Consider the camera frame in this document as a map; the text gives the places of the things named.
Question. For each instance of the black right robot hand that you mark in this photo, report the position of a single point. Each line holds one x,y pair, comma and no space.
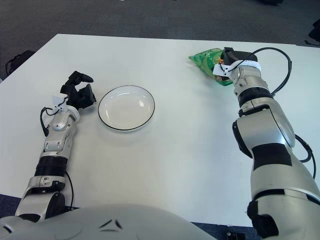
237,57

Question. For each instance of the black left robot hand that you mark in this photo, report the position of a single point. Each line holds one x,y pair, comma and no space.
80,97

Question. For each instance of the green potato chips bag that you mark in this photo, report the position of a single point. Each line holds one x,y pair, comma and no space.
205,61

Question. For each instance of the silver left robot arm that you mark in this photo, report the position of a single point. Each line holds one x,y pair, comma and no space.
57,130

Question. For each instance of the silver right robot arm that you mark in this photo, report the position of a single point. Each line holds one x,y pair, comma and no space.
270,130

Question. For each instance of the white plate with black rim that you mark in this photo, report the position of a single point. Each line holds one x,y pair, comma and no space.
125,107

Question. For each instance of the white right wrist connector block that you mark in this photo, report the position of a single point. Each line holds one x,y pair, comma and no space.
220,70

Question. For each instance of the white wrist connector block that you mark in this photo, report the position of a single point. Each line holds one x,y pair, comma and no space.
58,100
220,70

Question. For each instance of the white left wrist connector block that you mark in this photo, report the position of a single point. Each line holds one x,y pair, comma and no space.
58,100

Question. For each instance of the black backpack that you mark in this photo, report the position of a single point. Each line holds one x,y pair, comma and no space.
18,60

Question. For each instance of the grey robot torso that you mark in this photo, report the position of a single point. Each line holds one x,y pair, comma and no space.
112,225

